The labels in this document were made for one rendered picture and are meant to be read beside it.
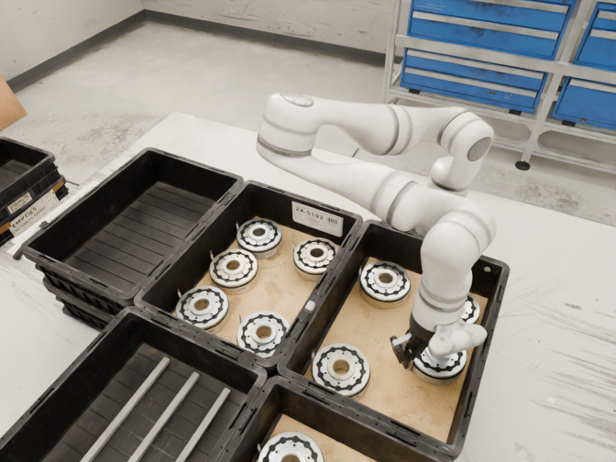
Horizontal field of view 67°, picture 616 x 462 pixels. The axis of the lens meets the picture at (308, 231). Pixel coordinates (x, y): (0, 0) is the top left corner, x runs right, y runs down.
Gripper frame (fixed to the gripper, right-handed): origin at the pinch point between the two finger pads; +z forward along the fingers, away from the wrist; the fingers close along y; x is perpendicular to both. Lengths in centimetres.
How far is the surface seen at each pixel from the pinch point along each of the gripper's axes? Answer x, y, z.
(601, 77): -112, -157, 27
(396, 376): 0.8, 5.0, 2.4
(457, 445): 17.5, 5.0, -7.7
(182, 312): -23.7, 39.4, -0.3
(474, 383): 10.1, -2.4, -7.6
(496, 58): -145, -123, 26
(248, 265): -30.9, 24.4, -0.7
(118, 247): -49, 51, 3
